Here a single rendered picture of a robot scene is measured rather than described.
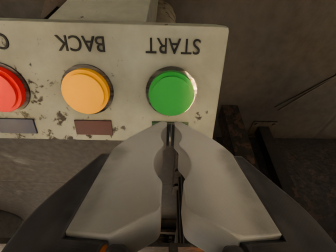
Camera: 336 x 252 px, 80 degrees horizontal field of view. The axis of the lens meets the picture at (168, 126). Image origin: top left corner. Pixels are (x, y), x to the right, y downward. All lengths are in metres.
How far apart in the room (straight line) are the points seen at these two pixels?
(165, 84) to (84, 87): 0.07
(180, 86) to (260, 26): 0.71
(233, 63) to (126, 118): 0.75
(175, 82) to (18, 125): 0.16
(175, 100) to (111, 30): 0.08
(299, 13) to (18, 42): 0.83
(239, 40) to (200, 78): 0.69
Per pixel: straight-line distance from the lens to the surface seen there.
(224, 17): 0.81
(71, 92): 0.19
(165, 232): 2.49
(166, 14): 0.67
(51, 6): 0.86
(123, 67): 0.18
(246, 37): 0.87
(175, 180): 1.51
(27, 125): 0.24
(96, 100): 0.19
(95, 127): 0.21
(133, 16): 0.24
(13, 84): 0.22
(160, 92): 0.17
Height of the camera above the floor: 0.75
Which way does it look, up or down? 42 degrees down
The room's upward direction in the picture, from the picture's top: 180 degrees counter-clockwise
